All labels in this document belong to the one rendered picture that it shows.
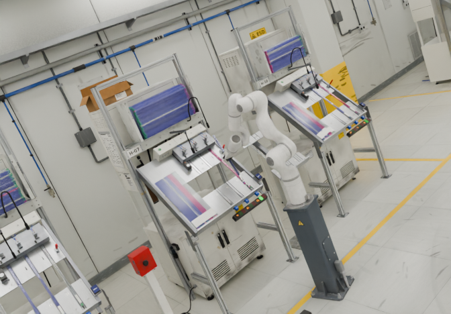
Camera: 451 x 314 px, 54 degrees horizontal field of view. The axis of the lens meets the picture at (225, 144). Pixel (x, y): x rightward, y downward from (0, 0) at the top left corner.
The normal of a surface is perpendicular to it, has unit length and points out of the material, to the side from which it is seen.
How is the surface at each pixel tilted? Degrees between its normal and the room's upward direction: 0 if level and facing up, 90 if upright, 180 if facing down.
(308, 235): 90
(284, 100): 45
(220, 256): 90
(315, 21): 90
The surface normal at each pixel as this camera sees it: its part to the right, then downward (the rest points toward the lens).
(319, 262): -0.57, 0.42
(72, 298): 0.17, -0.63
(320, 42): 0.58, -0.02
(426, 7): -0.73, 0.44
